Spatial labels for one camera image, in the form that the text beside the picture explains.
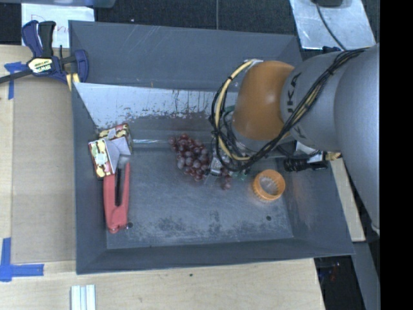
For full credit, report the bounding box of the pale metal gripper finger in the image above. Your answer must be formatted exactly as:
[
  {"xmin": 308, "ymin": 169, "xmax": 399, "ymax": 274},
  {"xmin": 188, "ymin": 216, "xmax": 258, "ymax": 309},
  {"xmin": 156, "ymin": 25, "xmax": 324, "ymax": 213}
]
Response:
[{"xmin": 203, "ymin": 158, "xmax": 224, "ymax": 184}]

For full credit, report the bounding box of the dark red grape bunch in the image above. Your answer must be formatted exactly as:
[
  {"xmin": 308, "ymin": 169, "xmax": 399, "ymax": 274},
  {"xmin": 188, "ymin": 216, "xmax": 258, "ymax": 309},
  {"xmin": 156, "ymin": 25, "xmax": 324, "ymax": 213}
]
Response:
[{"xmin": 168, "ymin": 132, "xmax": 234, "ymax": 191}]

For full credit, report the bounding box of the grey metal bin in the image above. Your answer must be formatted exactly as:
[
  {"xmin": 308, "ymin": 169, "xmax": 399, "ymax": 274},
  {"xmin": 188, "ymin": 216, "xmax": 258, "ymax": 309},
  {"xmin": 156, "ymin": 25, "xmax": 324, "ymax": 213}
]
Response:
[{"xmin": 68, "ymin": 19, "xmax": 356, "ymax": 275}]

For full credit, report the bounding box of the red folding tool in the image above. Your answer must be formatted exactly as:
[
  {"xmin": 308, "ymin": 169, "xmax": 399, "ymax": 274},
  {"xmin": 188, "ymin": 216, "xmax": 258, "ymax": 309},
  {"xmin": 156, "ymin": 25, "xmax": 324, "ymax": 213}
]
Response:
[{"xmin": 102, "ymin": 161, "xmax": 132, "ymax": 235}]

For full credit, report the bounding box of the red and yellow printed box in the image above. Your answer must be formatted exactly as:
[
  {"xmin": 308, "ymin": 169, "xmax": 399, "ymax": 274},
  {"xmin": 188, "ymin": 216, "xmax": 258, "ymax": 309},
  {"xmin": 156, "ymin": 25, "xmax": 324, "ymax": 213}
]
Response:
[{"xmin": 88, "ymin": 123, "xmax": 134, "ymax": 179}]

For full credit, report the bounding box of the orange plastic ring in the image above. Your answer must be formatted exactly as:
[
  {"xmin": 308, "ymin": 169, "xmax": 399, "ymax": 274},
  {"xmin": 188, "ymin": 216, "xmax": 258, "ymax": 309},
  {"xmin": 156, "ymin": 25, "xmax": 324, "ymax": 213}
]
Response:
[{"xmin": 252, "ymin": 169, "xmax": 287, "ymax": 202}]

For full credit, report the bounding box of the black cylinder on white bracket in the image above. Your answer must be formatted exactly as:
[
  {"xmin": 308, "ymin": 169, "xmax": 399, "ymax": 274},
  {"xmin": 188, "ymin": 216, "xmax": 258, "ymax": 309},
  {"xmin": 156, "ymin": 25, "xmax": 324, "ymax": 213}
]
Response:
[{"xmin": 283, "ymin": 141, "xmax": 329, "ymax": 173}]

